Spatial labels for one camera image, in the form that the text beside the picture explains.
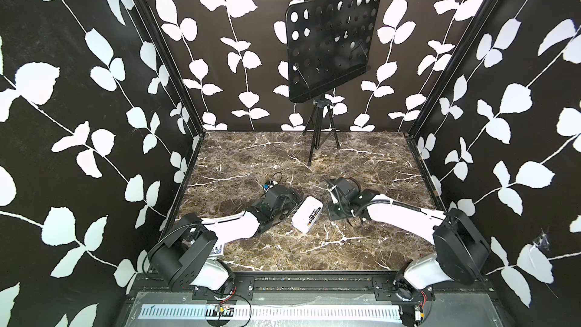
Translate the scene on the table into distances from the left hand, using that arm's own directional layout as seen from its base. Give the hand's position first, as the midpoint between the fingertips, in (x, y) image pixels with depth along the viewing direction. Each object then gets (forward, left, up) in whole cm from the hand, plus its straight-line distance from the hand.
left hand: (303, 195), depth 87 cm
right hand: (-4, -9, -3) cm, 11 cm away
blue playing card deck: (-17, +32, -7) cm, 37 cm away
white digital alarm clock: (-6, -1, -4) cm, 8 cm away
